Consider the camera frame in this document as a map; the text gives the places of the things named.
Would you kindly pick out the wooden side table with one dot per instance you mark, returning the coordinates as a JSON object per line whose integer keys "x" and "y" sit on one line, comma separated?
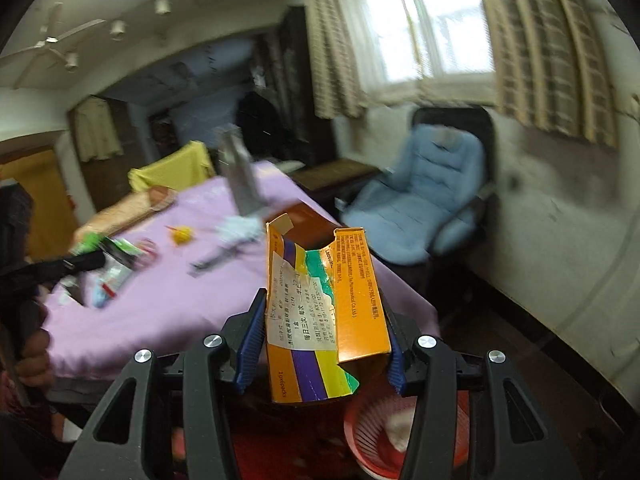
{"x": 335, "y": 170}

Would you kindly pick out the dark wardrobe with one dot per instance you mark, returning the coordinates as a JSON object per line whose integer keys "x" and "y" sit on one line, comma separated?
{"x": 295, "y": 85}

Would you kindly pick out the blue seat cushion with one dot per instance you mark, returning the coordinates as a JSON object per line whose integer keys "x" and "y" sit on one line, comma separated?
{"x": 415, "y": 195}

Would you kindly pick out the yellow plastic toy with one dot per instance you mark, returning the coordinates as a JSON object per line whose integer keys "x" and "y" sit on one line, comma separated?
{"x": 181, "y": 235}

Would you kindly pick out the orange wooden door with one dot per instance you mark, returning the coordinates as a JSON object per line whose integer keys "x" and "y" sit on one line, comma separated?
{"x": 45, "y": 195}

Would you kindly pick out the clear plastic cup red contents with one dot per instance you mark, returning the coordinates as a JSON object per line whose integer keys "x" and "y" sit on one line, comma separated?
{"x": 147, "y": 251}

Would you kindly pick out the orange cardboard medicine box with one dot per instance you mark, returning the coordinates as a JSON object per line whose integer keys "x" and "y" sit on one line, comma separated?
{"x": 360, "y": 310}

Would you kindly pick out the metal bottle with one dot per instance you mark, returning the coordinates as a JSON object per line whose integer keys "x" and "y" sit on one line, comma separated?
{"x": 242, "y": 180}

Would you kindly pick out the window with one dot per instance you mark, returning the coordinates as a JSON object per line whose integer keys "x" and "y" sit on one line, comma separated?
{"x": 435, "y": 20}

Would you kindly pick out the dark hanging jacket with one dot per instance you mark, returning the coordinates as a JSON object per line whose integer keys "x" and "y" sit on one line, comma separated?
{"x": 257, "y": 122}

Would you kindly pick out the white ceiling fan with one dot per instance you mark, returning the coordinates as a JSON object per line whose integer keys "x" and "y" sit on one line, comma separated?
{"x": 50, "y": 39}

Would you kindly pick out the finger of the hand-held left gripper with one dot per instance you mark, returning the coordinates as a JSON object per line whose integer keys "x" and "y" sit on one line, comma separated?
{"x": 70, "y": 264}

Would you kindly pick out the yellow cloth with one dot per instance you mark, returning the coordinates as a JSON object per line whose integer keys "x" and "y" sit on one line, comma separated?
{"x": 172, "y": 165}

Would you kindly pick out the person's left hand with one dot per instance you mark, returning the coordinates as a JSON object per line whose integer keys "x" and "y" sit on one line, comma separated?
{"x": 34, "y": 357}

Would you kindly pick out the beige hanging garment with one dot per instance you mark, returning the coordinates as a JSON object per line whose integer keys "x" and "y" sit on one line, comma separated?
{"x": 96, "y": 127}

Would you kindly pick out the blue cushion chair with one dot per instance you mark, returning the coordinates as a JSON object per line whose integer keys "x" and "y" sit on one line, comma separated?
{"x": 480, "y": 125}

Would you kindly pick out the green packet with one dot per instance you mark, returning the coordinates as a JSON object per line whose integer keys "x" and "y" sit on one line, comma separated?
{"x": 87, "y": 242}

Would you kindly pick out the white crumpled tissue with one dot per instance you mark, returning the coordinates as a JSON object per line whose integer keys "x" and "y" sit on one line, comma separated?
{"x": 240, "y": 229}

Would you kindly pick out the striped beige curtain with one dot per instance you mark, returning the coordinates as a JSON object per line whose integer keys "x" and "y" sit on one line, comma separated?
{"x": 335, "y": 50}
{"x": 545, "y": 45}

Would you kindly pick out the purple bed sheet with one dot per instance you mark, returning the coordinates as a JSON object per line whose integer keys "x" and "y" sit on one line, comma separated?
{"x": 200, "y": 305}

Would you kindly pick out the brown golden pillow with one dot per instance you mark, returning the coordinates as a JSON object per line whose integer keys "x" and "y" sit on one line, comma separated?
{"x": 125, "y": 212}

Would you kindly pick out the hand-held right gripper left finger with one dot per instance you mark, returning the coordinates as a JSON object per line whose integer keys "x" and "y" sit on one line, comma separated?
{"x": 249, "y": 342}

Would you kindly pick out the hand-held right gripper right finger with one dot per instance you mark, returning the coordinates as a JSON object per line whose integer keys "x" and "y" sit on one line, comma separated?
{"x": 396, "y": 357}

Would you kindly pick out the ceiling lamp fixture with bulbs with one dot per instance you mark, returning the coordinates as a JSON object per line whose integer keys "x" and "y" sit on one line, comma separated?
{"x": 162, "y": 7}

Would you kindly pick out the red plastic basket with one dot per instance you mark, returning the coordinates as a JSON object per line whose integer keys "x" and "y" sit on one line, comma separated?
{"x": 370, "y": 430}

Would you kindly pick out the dark tassel strip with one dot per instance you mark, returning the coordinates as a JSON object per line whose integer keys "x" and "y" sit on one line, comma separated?
{"x": 220, "y": 257}

